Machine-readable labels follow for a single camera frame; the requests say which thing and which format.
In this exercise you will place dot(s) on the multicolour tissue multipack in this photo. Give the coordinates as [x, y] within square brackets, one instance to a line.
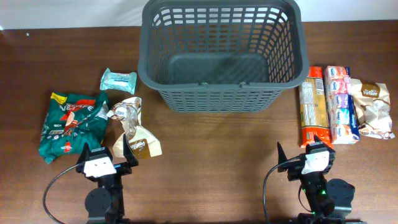
[340, 106]

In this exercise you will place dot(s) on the teal wet wipes pack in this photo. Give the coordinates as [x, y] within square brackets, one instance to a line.
[118, 81]

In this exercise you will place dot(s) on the beige brown snack bag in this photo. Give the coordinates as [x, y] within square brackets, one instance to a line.
[141, 141]
[372, 104]

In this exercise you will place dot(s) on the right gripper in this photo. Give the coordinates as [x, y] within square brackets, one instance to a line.
[295, 170]

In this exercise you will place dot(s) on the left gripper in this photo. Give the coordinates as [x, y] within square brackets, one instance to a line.
[125, 167]

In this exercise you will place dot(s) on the grey plastic basket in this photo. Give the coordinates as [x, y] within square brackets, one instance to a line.
[222, 56]

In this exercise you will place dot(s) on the green coffee snack bag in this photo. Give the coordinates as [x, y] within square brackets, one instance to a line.
[72, 121]

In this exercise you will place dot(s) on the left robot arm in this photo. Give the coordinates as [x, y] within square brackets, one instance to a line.
[105, 204]

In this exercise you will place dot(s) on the red spaghetti packet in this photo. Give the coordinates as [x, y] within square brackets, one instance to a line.
[313, 112]

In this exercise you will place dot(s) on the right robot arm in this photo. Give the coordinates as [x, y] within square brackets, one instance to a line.
[329, 200]

